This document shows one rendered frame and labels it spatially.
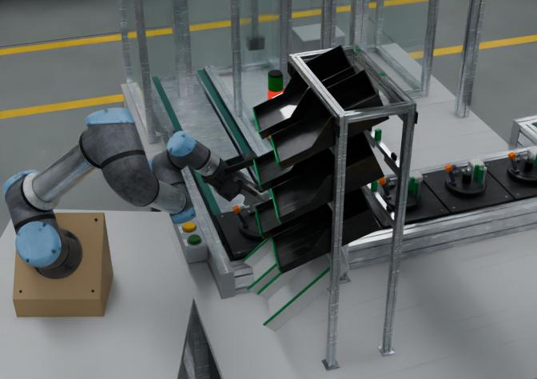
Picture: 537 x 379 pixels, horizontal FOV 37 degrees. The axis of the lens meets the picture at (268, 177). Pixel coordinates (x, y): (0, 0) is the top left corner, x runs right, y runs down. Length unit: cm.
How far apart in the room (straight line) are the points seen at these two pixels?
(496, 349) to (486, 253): 44
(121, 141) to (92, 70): 395
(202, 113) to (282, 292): 128
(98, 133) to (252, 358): 78
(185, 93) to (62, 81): 245
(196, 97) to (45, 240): 140
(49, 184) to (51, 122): 312
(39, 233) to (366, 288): 100
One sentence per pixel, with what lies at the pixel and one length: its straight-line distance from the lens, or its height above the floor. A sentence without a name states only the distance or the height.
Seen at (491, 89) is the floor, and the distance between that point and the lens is 570.
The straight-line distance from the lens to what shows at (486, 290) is 263.
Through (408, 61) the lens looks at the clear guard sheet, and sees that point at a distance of 375.
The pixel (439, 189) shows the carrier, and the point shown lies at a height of 97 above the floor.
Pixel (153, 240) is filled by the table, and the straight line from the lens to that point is 278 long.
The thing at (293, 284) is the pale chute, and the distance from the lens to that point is 226.
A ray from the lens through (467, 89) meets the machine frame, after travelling 346.
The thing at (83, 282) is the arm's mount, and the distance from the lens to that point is 248.
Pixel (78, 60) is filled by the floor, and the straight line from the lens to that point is 613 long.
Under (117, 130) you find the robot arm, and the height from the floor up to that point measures 155.
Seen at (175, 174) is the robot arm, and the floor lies 124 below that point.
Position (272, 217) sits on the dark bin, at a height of 121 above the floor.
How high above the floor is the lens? 255
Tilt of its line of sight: 34 degrees down
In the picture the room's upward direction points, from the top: 1 degrees counter-clockwise
